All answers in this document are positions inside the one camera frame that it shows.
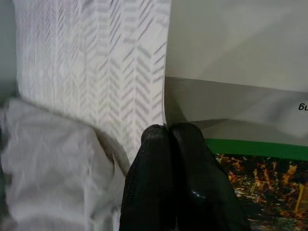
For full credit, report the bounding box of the grey magazine with green stripe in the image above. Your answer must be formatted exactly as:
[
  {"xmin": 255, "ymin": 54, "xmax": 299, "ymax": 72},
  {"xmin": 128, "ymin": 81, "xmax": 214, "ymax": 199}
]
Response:
[{"xmin": 162, "ymin": 0, "xmax": 308, "ymax": 231}]

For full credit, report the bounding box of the white herringbone patterned cloth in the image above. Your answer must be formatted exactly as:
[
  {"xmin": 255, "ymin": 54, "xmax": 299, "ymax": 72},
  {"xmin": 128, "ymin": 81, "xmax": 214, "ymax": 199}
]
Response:
[{"xmin": 11, "ymin": 0, "xmax": 172, "ymax": 176}]

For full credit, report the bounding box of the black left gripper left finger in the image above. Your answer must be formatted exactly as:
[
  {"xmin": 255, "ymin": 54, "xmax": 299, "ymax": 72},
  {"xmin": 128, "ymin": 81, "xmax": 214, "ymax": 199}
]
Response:
[{"xmin": 119, "ymin": 124, "xmax": 178, "ymax": 231}]

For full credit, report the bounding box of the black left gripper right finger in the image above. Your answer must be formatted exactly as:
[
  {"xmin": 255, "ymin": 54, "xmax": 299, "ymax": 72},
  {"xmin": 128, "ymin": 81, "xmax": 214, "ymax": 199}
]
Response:
[{"xmin": 169, "ymin": 123, "xmax": 251, "ymax": 231}]

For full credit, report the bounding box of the pale grey crumpled cloth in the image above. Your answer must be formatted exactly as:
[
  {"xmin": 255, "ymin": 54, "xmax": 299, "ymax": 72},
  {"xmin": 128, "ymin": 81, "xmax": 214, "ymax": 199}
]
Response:
[{"xmin": 0, "ymin": 98, "xmax": 132, "ymax": 231}]

